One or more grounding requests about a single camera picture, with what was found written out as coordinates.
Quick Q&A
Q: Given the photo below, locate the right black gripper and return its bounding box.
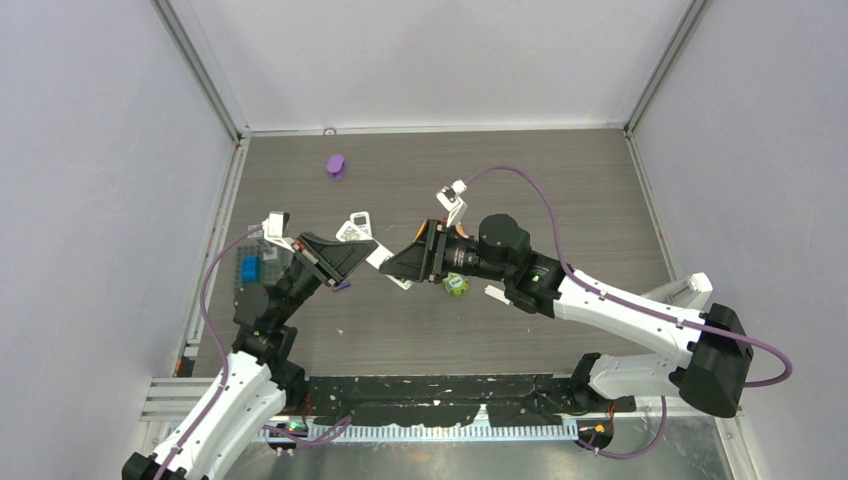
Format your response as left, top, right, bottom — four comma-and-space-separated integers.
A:
380, 219, 511, 285

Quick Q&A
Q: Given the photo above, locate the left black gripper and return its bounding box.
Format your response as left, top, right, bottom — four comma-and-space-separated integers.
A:
274, 231, 376, 323

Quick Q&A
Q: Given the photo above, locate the white remote control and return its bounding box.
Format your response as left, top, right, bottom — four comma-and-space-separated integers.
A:
350, 211, 372, 236
335, 218, 393, 270

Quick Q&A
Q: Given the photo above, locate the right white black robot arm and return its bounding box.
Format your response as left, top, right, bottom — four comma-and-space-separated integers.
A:
379, 214, 753, 418

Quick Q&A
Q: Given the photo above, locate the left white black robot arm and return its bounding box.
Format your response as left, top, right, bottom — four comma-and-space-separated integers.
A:
121, 226, 378, 479

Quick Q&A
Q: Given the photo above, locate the yellow triangular toy block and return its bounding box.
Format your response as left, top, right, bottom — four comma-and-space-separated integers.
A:
413, 220, 428, 242

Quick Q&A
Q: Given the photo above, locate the green monster toy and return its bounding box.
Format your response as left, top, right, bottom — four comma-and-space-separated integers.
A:
442, 273, 470, 297

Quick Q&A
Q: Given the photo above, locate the grey lego baseplate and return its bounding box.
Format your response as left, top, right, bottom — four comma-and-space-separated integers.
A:
233, 240, 292, 292

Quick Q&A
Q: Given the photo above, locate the small grey sticker tile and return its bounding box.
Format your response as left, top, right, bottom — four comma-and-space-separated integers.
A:
248, 224, 264, 239

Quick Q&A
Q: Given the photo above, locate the blue lego brick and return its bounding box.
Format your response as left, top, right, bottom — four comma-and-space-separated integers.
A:
239, 255, 262, 284

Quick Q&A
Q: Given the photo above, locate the purple plastic cap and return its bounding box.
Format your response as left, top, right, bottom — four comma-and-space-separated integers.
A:
326, 154, 346, 180

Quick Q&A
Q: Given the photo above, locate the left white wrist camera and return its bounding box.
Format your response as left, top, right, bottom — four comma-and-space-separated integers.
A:
262, 212, 293, 251

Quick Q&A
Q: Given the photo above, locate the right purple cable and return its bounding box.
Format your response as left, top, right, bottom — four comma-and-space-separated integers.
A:
463, 165, 794, 389

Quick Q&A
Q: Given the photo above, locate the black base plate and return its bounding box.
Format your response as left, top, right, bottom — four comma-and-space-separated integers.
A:
278, 373, 636, 427

